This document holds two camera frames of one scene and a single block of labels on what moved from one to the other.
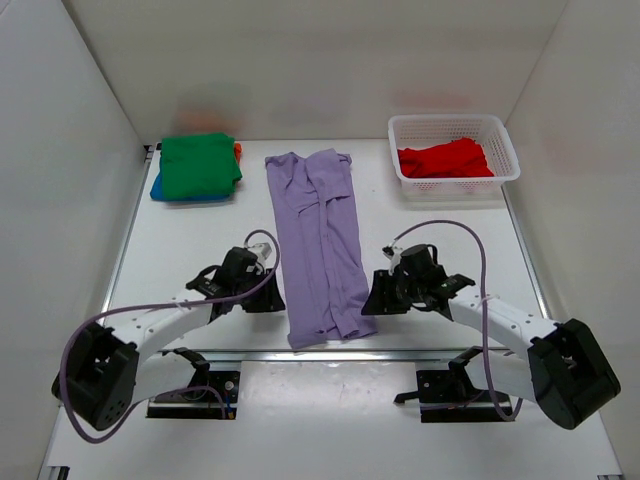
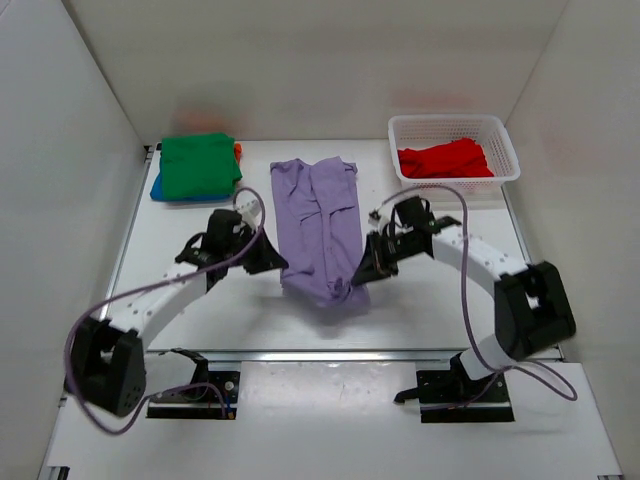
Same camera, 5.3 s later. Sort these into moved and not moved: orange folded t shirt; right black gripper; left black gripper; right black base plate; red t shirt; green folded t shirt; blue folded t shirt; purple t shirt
Moved: purple t shirt; left black gripper; right black gripper
Not moved: right black base plate; blue folded t shirt; orange folded t shirt; red t shirt; green folded t shirt
